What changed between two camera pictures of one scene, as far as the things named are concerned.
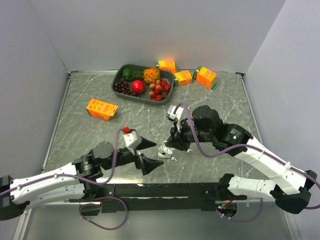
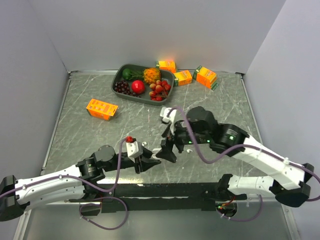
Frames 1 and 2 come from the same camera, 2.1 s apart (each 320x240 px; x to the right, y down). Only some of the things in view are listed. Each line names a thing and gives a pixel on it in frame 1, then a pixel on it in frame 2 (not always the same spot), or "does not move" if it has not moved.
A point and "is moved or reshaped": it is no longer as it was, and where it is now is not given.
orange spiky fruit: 151,75 does not move
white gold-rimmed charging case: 164,152 is moved or reshaped
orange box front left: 101,109 does not move
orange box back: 168,65 does not move
